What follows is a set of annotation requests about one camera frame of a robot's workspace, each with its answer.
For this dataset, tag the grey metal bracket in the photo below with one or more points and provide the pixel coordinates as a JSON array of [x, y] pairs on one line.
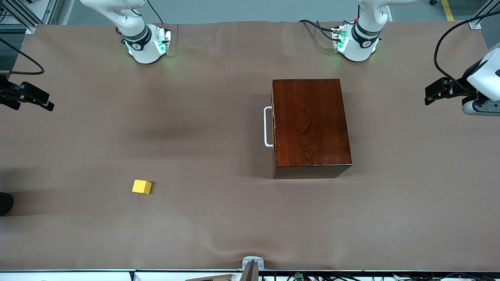
[[252, 261]]

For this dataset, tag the dark brown wooden cabinet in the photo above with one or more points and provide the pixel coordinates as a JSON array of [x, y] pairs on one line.
[[312, 125]]

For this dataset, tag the brown table cloth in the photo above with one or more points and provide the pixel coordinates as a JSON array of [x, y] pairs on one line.
[[195, 226]]

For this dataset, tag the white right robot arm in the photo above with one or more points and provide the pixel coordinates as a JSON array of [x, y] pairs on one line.
[[136, 39]]

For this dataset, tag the brown cardboard piece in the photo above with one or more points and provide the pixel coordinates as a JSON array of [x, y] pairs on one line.
[[215, 278]]

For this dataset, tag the aluminium profile with bracket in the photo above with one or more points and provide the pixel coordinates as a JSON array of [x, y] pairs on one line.
[[478, 21]]

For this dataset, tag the yellow block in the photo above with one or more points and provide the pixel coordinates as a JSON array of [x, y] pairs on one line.
[[140, 186]]

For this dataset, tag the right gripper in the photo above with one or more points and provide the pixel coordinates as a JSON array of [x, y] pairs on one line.
[[5, 93]]

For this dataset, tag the black round object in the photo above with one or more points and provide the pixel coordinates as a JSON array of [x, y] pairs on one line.
[[4, 203]]

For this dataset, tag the aluminium frame with struts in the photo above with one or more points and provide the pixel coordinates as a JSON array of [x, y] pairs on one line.
[[43, 9]]

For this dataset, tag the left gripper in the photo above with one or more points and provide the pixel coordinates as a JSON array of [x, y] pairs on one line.
[[458, 89]]

